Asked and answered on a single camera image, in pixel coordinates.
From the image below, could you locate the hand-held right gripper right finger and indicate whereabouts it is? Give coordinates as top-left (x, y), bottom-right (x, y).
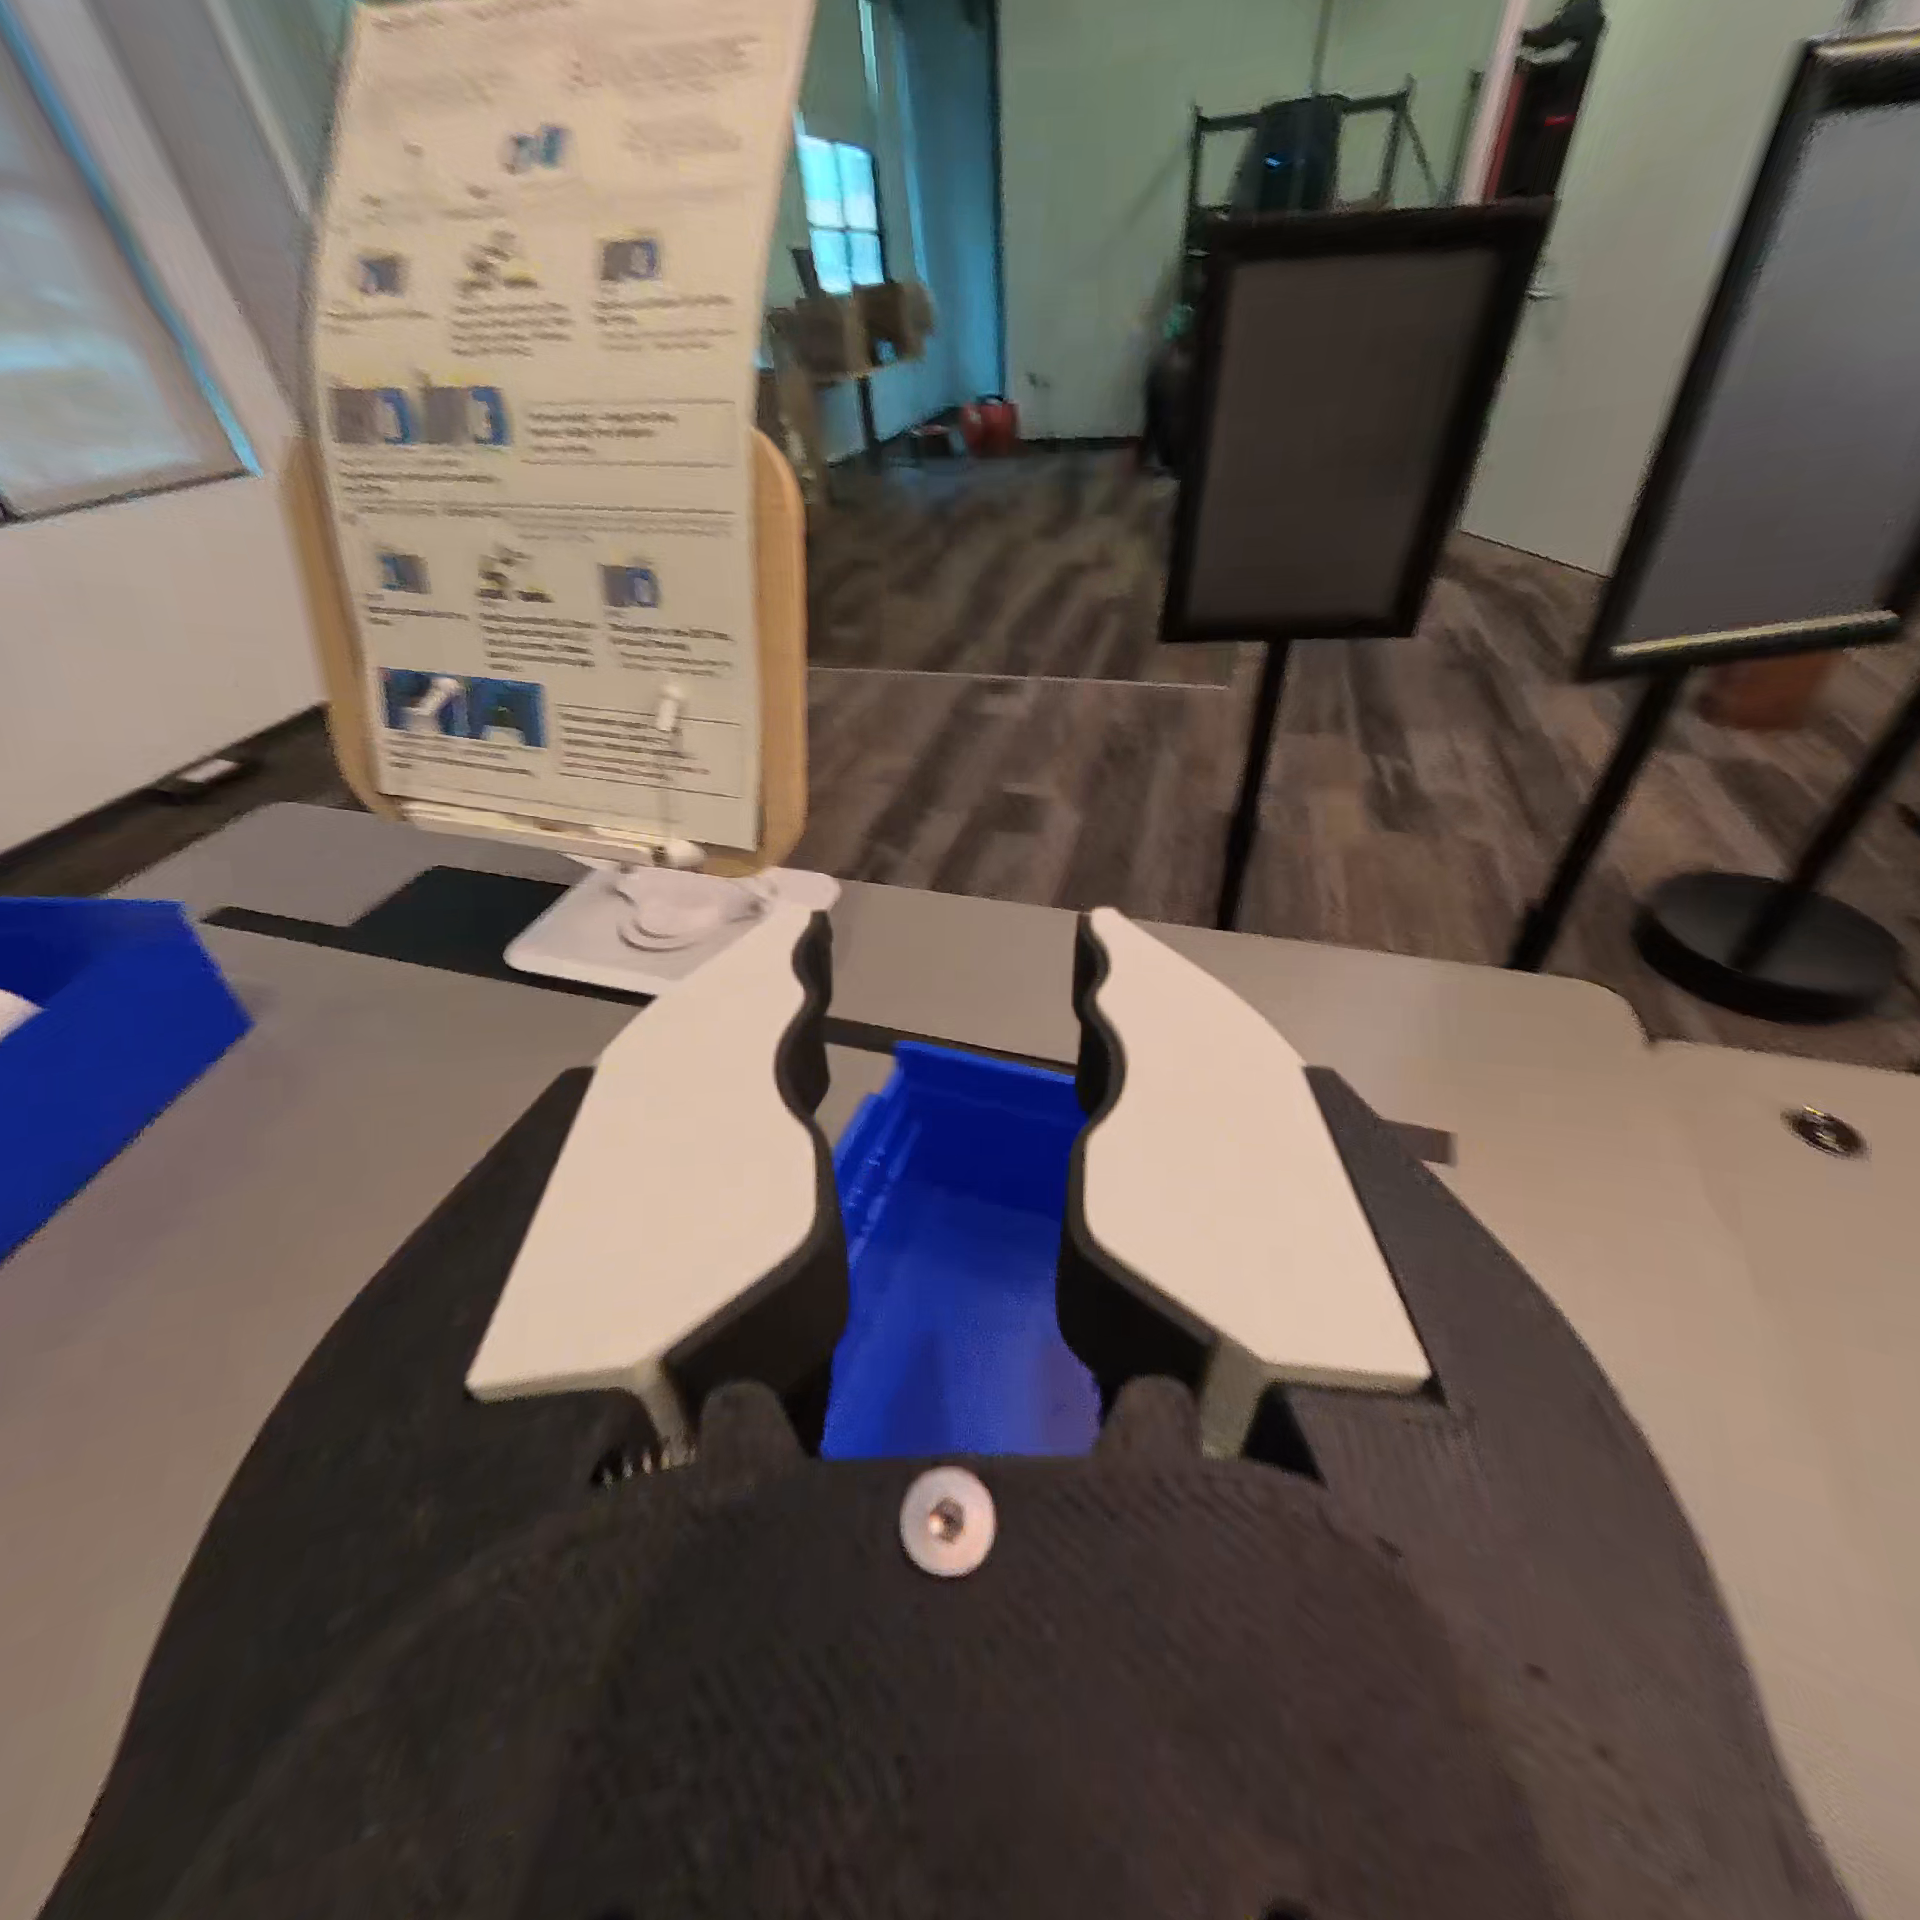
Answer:
top-left (1055, 904), bottom-right (1433, 1466)

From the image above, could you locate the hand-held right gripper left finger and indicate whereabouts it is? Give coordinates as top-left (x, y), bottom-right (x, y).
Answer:
top-left (468, 908), bottom-right (852, 1466)

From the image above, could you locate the blue plastic bin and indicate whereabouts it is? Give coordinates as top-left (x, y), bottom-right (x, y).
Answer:
top-left (816, 1043), bottom-right (1109, 1460)
top-left (0, 896), bottom-right (253, 1264)

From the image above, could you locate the instruction board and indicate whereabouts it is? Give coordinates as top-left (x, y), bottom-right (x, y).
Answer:
top-left (286, 0), bottom-right (817, 880)

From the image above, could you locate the black framed sign stand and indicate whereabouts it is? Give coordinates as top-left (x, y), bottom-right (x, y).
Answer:
top-left (1159, 195), bottom-right (1554, 932)
top-left (1516, 29), bottom-right (1920, 1021)

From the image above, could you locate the stack of cardboard boxes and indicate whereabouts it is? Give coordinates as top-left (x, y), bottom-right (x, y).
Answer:
top-left (757, 277), bottom-right (940, 506)

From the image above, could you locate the metal shelf rack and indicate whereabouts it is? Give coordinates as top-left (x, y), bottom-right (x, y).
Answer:
top-left (1191, 90), bottom-right (1456, 249)

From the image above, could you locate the large window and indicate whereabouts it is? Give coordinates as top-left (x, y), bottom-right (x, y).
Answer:
top-left (0, 29), bottom-right (255, 519)

